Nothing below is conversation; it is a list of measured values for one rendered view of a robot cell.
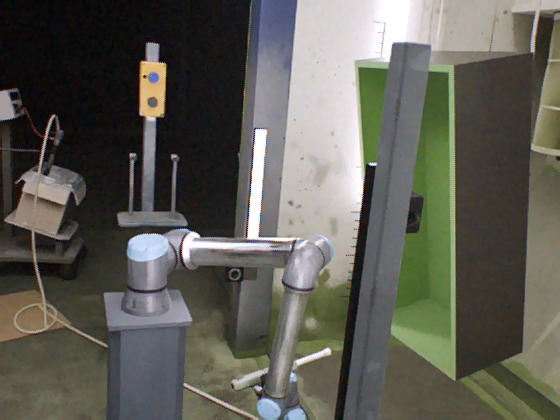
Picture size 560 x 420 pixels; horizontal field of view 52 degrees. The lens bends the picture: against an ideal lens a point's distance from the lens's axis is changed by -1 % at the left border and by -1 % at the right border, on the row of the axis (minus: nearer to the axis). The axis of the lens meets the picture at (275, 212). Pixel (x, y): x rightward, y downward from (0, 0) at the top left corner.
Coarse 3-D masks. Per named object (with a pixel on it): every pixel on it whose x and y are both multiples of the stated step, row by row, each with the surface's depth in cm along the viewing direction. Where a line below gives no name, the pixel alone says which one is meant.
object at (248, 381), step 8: (320, 352) 266; (328, 352) 266; (304, 360) 262; (312, 360) 264; (264, 368) 258; (296, 368) 260; (240, 376) 251; (248, 376) 253; (256, 376) 252; (232, 384) 250; (240, 384) 249; (248, 384) 251; (256, 384) 253
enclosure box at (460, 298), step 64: (384, 64) 218; (448, 64) 187; (512, 64) 194; (448, 128) 246; (512, 128) 202; (448, 192) 255; (512, 192) 209; (448, 256) 266; (512, 256) 218; (448, 320) 265; (512, 320) 227
